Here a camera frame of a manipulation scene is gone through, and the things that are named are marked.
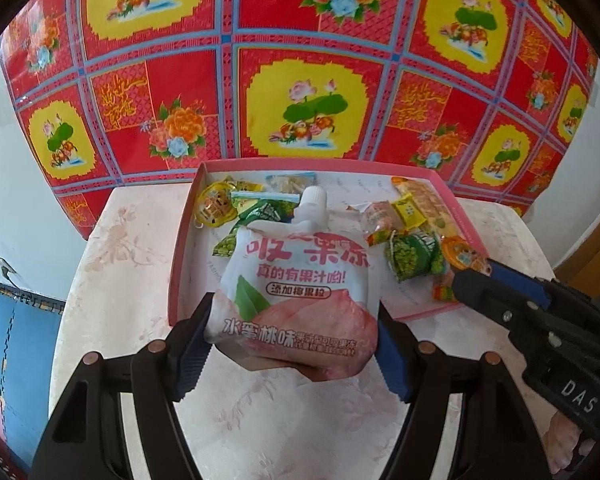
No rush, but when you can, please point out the pink peach jelly pouch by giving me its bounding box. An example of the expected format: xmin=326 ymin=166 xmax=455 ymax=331
xmin=204 ymin=185 xmax=379 ymax=382

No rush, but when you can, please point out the red floral patterned cloth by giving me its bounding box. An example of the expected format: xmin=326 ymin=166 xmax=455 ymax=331
xmin=0 ymin=0 xmax=598 ymax=235

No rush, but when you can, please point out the right hand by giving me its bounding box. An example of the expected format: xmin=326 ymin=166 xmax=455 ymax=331
xmin=542 ymin=412 xmax=595 ymax=474

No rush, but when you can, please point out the green snack packet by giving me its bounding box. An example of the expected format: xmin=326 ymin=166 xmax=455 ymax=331
xmin=212 ymin=230 xmax=237 ymax=258

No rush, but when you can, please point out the pink shallow cardboard box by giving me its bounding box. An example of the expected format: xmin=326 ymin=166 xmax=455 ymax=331
xmin=168 ymin=158 xmax=488 ymax=326

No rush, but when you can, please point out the yellow snack packet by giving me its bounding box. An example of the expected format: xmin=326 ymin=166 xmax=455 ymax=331
xmin=391 ymin=194 xmax=427 ymax=232

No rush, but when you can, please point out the clear blue-edged snack packet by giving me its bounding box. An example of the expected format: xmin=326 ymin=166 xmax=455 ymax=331
xmin=265 ymin=171 xmax=317 ymax=195

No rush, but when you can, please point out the large green snack bag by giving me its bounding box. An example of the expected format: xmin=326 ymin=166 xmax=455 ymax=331
xmin=230 ymin=191 xmax=300 ymax=231

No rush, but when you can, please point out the orange cracker packet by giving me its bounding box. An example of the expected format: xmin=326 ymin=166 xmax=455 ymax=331
xmin=391 ymin=177 xmax=460 ymax=237

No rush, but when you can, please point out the orange jelly cup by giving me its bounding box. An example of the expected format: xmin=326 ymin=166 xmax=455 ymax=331
xmin=195 ymin=182 xmax=237 ymax=228
xmin=440 ymin=236 xmax=492 ymax=275

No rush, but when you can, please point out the blue cabinet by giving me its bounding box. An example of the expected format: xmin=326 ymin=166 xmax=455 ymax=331
xmin=0 ymin=284 xmax=65 ymax=474

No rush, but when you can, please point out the green pea snack bag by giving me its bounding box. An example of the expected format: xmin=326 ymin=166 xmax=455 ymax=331
xmin=385 ymin=231 xmax=450 ymax=283

